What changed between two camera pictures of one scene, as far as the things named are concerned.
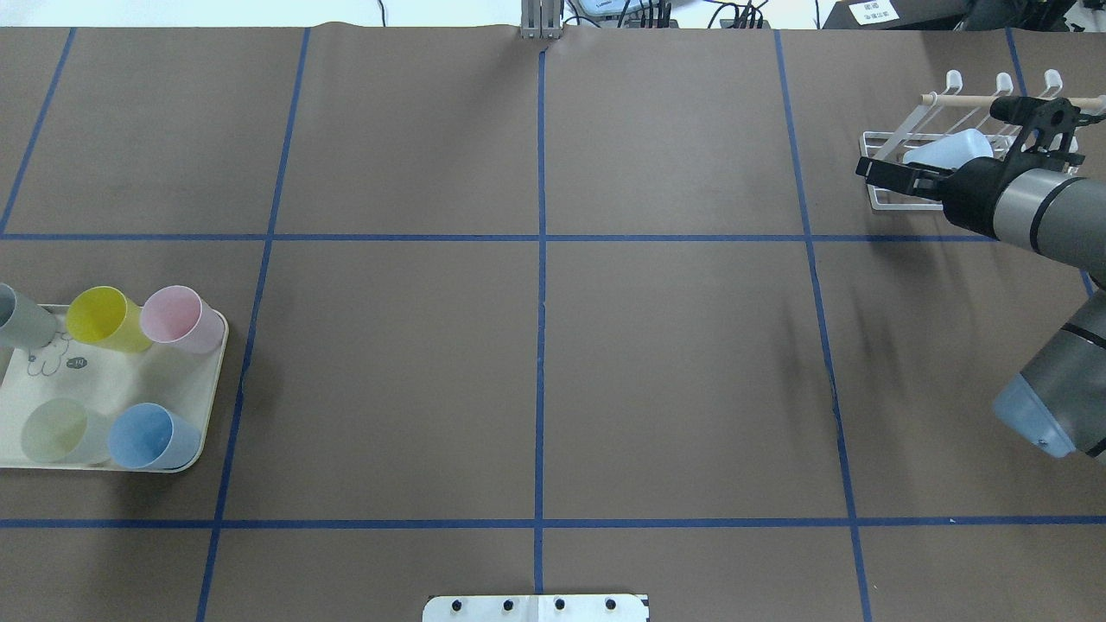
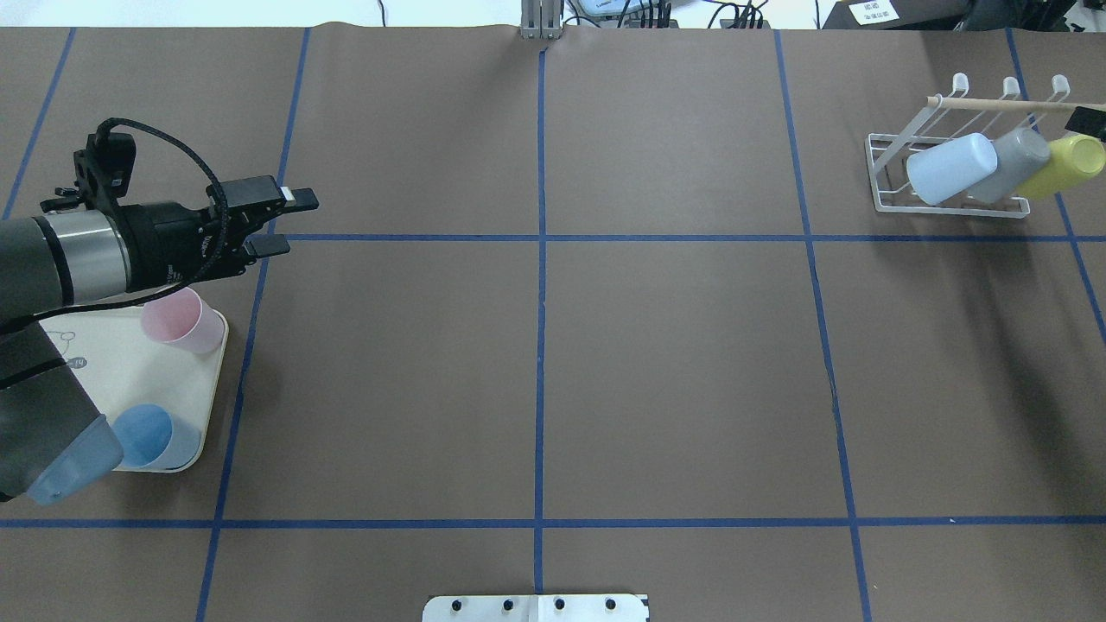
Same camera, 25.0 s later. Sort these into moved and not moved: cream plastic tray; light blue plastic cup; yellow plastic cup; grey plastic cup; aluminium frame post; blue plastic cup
Moved: yellow plastic cup; grey plastic cup
Not moved: blue plastic cup; aluminium frame post; cream plastic tray; light blue plastic cup
